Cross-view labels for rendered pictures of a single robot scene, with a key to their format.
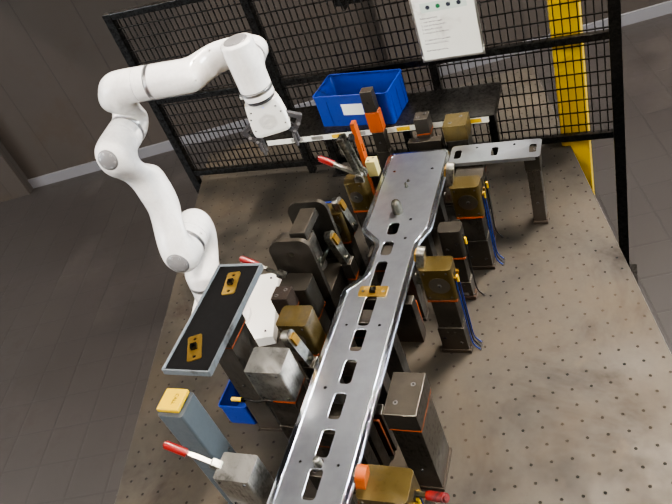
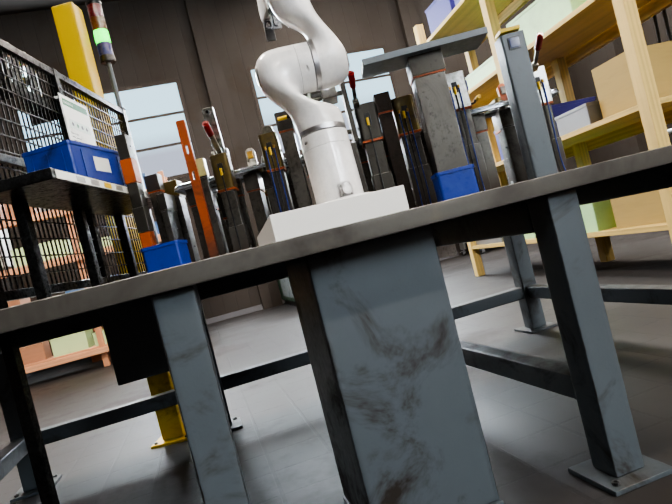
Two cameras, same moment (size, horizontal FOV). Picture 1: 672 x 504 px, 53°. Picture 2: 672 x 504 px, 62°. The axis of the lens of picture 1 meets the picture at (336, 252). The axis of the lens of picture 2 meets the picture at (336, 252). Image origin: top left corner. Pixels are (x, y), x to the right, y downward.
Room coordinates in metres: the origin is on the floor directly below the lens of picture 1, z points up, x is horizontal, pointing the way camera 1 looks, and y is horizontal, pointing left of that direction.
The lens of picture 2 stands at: (2.50, 1.63, 0.66)
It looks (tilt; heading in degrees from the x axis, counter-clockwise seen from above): 1 degrees down; 241
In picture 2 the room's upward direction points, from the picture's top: 14 degrees counter-clockwise
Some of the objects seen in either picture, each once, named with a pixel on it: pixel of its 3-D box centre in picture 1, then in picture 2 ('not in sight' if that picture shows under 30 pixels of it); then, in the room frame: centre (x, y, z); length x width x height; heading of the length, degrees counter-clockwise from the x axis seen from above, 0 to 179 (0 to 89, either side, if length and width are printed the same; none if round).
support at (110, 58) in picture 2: not in sight; (106, 56); (1.94, -1.12, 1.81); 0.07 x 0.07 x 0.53
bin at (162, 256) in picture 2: not in sight; (168, 259); (2.14, 0.01, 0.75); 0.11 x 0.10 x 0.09; 150
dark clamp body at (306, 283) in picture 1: (312, 326); (378, 163); (1.46, 0.15, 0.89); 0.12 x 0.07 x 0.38; 60
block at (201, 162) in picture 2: (384, 201); (212, 211); (1.91, -0.22, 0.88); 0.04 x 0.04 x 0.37; 60
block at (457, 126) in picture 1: (464, 162); (180, 228); (1.95, -0.54, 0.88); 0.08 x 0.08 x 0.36; 60
